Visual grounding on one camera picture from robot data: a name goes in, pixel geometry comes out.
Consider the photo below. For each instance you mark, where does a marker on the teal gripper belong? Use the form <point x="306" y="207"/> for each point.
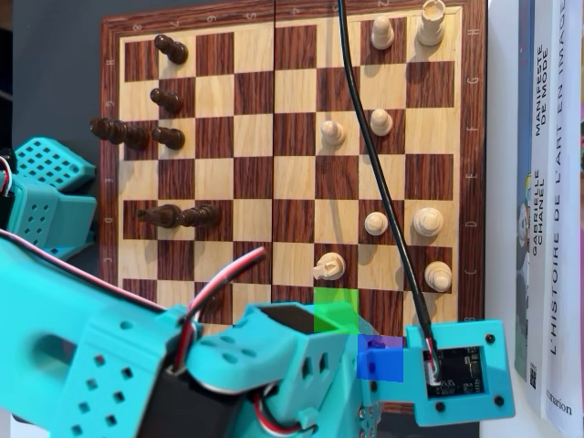
<point x="370" y="412"/>

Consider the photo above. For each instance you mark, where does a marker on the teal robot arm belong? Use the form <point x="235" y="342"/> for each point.
<point x="68" y="319"/>

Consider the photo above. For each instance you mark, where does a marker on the teal perforated robot base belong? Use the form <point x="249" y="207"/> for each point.
<point x="55" y="162"/>

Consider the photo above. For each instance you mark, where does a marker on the white chess bishop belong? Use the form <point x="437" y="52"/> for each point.
<point x="438" y="276"/>

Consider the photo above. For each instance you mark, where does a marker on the white chess knight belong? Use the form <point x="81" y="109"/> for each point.
<point x="328" y="266"/>

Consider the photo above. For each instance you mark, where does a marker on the white chess pawn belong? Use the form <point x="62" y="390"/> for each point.
<point x="381" y="122"/>
<point x="382" y="34"/>
<point x="333" y="133"/>
<point x="376" y="223"/>

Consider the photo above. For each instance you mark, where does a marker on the white chess queen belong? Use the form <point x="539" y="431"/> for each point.
<point x="428" y="222"/>

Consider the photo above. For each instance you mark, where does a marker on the dark chess bishop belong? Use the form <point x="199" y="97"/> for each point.
<point x="201" y="215"/>

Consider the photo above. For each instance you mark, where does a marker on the dark chess king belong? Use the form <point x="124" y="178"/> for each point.
<point x="123" y="133"/>

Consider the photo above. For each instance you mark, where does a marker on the white chess rook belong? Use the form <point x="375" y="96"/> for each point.
<point x="431" y="27"/>

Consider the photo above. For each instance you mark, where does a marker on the wooden chessboard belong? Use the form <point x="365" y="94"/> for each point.
<point x="255" y="137"/>

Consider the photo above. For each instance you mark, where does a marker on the white Gabrielle Chanel book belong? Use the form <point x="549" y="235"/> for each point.
<point x="540" y="137"/>

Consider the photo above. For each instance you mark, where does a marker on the blue illustrated book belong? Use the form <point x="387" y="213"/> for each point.
<point x="524" y="68"/>

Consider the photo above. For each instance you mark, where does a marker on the teal wrist camera module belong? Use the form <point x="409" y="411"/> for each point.
<point x="497" y="337"/>

